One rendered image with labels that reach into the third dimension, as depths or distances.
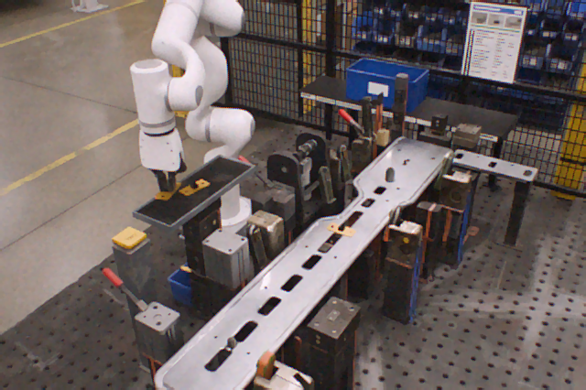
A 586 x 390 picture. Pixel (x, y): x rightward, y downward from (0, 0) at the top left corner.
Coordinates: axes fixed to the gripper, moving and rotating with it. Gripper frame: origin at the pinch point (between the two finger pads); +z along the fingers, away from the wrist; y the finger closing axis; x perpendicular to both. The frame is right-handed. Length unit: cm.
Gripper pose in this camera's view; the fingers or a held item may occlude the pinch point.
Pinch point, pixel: (167, 182)
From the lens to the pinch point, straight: 153.0
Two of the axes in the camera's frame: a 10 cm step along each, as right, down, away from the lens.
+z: 0.2, 8.4, 5.4
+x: 2.8, -5.2, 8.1
